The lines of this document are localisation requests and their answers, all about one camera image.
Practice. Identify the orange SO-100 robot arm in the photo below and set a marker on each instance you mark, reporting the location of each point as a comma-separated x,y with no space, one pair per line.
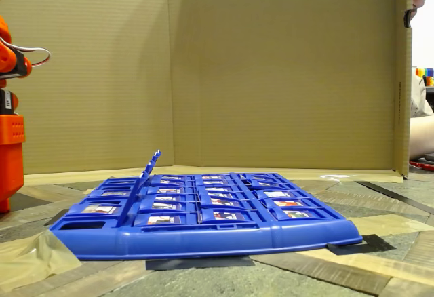
12,161

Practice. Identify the person's bare forearm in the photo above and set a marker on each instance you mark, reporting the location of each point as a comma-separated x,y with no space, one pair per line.
422,137

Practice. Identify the Leo card blue flip tile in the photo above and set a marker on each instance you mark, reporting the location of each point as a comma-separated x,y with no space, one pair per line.
146,169

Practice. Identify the blue cartridge with white label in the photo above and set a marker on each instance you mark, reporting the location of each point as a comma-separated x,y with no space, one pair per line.
276,194

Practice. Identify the blue cartridge with orange label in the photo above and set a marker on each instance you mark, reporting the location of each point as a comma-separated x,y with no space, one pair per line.
288,203

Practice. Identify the brown cardboard box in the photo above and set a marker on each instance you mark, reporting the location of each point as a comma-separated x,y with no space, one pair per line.
271,73

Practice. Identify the blue plastic game board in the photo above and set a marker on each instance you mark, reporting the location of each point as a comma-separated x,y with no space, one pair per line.
203,242

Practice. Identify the long black tape strip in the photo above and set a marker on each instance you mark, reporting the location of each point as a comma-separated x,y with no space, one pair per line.
396,197

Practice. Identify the flat brown packing tape patch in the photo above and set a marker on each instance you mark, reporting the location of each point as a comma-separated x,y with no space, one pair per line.
390,225

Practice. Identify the grey shirt torso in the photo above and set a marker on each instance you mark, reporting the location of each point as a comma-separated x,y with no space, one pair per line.
418,100

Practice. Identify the red tool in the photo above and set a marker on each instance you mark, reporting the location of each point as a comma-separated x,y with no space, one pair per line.
422,165

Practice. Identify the dark flat object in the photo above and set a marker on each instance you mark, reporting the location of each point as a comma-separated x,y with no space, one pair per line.
430,157

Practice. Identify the crumpled brown packing tape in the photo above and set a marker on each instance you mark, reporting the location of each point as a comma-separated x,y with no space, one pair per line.
30,259

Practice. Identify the person's head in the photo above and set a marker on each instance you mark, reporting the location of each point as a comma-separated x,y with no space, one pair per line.
418,2

